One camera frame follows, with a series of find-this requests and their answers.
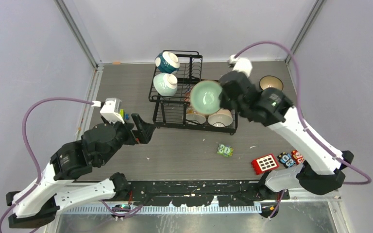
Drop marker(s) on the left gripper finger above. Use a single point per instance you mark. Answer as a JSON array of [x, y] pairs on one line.
[[138, 121], [145, 132]]

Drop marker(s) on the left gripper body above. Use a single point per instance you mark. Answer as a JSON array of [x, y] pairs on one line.
[[127, 135]]

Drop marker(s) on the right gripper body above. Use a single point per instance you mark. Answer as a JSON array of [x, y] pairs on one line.
[[230, 104]]

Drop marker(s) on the teal bowl tan interior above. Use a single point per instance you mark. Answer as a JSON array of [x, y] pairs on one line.
[[270, 81]]

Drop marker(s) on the mint green bowl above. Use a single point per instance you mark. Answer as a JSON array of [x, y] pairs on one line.
[[205, 97]]

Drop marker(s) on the pale mint bowl front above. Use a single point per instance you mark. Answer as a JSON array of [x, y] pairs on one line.
[[165, 84]]

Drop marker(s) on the dark teal bowl white foot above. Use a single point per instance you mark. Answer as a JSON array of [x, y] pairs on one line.
[[167, 62]]

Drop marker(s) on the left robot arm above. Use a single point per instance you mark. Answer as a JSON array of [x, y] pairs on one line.
[[73, 160]]

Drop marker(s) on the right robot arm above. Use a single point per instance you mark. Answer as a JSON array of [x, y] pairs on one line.
[[321, 172]]

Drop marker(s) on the yellow blue toy block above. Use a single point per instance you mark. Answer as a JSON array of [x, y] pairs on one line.
[[124, 115]]

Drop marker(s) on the cream bowl right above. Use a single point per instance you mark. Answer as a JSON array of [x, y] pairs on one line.
[[222, 118]]

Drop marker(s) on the cream bowl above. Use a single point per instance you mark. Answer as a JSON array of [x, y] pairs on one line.
[[194, 118], [222, 118]]

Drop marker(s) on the cream bowl left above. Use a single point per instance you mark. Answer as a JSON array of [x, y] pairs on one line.
[[194, 118]]

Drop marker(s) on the green owl block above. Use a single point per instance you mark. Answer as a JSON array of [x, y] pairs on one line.
[[225, 151]]

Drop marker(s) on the red grid block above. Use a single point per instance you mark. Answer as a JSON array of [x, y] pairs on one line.
[[264, 164]]

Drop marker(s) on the dark blue owl block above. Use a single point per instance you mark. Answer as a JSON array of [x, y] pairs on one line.
[[286, 160]]

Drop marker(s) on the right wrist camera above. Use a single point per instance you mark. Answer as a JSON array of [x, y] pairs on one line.
[[241, 65]]

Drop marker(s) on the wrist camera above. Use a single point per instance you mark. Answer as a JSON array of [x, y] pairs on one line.
[[109, 110], [241, 65]]

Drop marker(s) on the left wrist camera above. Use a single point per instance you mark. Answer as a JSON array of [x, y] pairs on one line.
[[109, 110]]

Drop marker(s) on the black wire dish rack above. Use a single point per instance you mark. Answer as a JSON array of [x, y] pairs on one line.
[[170, 112]]

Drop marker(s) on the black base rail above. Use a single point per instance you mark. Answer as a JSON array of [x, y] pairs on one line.
[[195, 193]]

